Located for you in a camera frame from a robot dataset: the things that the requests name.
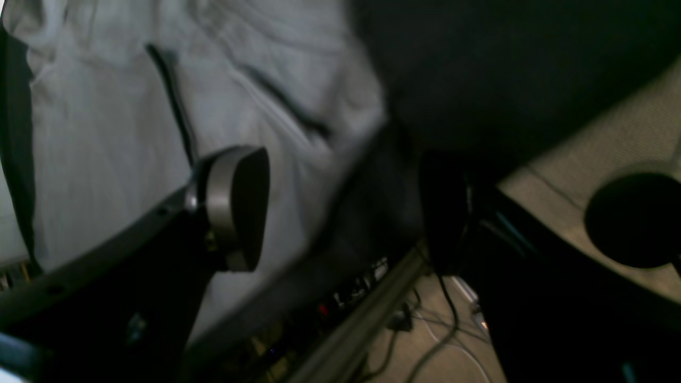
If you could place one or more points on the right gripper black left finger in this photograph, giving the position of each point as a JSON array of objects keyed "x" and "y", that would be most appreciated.
[{"x": 124, "y": 311}]

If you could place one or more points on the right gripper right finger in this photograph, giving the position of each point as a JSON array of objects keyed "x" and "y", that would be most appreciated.
[{"x": 554, "y": 315}]

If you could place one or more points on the grey T-shirt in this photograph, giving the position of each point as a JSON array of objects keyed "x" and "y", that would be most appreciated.
[{"x": 107, "y": 98}]

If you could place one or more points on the black round base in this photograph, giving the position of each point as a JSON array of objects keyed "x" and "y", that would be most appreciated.
[{"x": 635, "y": 220}]

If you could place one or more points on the black table cloth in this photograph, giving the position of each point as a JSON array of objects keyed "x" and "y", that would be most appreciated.
[{"x": 494, "y": 85}]

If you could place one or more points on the aluminium frame rail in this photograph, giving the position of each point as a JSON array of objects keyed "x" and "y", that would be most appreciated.
[{"x": 335, "y": 359}]

